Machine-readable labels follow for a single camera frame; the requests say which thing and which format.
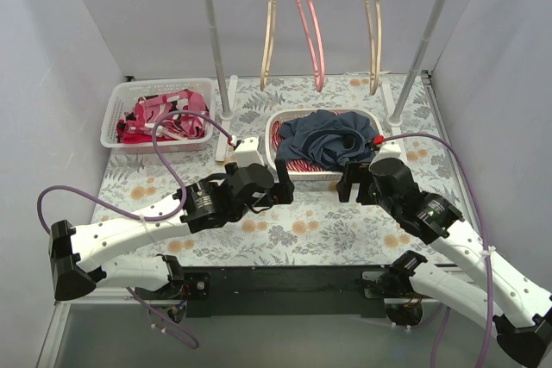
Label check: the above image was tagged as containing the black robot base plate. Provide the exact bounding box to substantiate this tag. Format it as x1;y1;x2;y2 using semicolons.
133;265;428;320

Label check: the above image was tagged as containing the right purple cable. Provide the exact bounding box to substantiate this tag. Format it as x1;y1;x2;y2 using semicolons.
373;132;497;368

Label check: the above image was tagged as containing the blue tank top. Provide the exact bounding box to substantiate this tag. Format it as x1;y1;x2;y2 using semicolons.
276;109;379;172

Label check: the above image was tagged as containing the white oval laundry basket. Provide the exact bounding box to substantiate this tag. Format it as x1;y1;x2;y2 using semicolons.
264;108;383;182

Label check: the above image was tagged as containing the pink patterned clothes pile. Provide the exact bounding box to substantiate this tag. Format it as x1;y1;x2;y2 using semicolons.
115;90;211;145

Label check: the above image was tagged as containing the pink plastic hanger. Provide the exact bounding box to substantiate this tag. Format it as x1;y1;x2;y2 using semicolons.
295;0;326;92

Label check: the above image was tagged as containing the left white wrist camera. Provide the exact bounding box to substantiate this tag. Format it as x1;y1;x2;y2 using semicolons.
234;137;264;168

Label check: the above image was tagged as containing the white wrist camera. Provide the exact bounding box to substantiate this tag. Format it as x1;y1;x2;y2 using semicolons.
373;140;402;163
234;137;264;168

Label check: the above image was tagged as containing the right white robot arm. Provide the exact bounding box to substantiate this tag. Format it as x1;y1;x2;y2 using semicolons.
337;159;551;367

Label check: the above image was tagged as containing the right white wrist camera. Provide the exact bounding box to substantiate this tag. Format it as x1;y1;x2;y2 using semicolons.
373;140;402;163

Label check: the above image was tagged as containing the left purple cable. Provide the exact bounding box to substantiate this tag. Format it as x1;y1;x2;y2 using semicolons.
36;109;237;350

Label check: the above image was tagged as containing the white rectangular laundry basket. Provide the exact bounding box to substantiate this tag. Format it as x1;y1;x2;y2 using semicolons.
100;78;216;153

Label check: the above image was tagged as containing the beige wooden hanger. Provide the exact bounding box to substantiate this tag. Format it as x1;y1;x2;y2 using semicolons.
260;0;277;91
364;0;382;96

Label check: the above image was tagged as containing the purple cable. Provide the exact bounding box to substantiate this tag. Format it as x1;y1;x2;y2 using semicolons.
36;109;237;350
373;132;497;368

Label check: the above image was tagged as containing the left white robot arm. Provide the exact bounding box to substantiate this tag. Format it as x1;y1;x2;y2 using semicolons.
49;160;294;301

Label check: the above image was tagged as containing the red striped white garment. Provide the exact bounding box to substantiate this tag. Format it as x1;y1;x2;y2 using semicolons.
273;119;344;172

